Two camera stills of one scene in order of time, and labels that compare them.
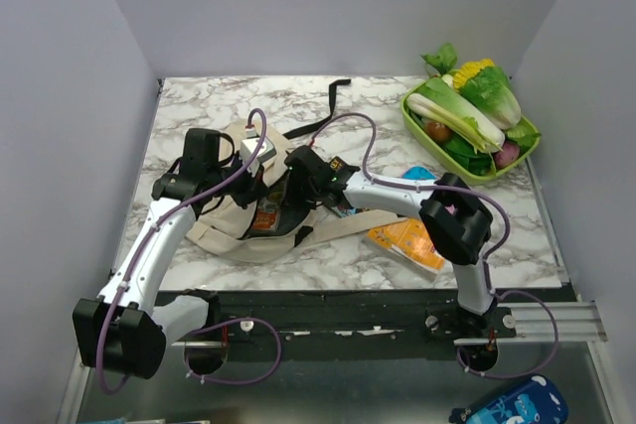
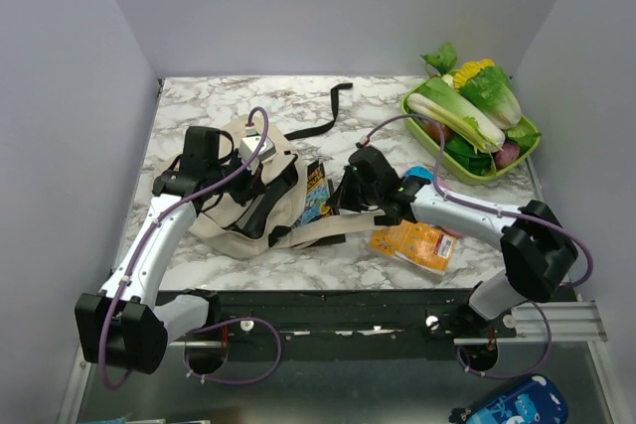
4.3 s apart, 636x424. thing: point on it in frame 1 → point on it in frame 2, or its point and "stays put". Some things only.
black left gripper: [253, 189] stays put
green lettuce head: [489, 89] stays put
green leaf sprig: [444, 60] stays put
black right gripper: [292, 197] → [341, 195]
